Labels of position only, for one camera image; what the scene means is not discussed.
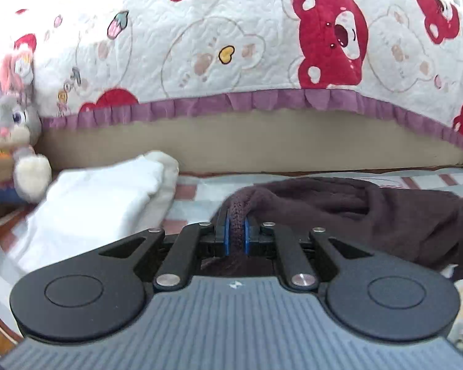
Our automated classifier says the beige bed base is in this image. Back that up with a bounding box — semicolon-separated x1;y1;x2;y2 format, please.
37;109;463;174

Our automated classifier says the grey bunny plush toy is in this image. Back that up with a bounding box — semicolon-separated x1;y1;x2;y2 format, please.
0;48;52;206

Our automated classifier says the red bear quilted bedspread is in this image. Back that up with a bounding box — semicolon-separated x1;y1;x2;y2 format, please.
0;0;463;148

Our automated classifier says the dark brown knit sweater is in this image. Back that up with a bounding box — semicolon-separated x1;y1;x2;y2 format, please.
203;177;463;281

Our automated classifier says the white folded garment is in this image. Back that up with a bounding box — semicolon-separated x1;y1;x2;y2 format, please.
7;150;181;274

